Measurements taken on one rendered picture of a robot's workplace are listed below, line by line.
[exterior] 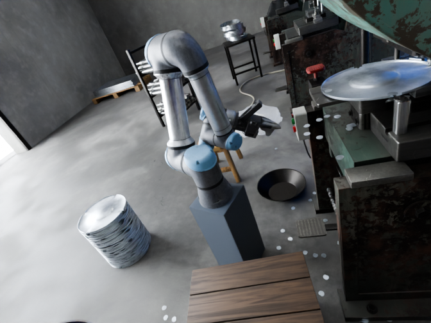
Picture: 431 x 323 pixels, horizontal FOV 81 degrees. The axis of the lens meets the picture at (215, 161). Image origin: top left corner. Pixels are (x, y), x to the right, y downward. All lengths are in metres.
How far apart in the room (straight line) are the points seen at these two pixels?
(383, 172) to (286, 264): 0.41
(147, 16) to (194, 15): 1.27
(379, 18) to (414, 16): 0.03
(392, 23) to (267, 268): 0.76
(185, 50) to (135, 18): 7.18
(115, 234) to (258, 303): 0.92
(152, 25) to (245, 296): 7.48
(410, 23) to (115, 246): 1.51
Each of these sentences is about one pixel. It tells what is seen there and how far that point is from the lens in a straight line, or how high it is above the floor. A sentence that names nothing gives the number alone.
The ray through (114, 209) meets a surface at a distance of 1.58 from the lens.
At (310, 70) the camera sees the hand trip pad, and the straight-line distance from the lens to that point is 1.17.
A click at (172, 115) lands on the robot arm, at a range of 1.00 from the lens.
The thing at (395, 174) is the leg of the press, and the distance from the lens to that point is 0.76.
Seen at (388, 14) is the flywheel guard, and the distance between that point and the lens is 0.36.
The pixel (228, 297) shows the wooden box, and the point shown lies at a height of 0.35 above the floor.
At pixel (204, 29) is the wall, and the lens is 7.56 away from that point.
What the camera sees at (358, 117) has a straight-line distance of 0.90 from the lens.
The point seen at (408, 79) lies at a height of 0.79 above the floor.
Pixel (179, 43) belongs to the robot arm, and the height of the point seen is 1.04.
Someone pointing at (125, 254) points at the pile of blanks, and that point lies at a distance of 1.63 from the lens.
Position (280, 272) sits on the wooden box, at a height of 0.35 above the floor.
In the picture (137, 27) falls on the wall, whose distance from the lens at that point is 8.06.
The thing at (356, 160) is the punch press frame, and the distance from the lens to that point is 0.80.
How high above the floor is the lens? 1.13
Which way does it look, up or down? 32 degrees down
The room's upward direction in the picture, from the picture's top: 21 degrees counter-clockwise
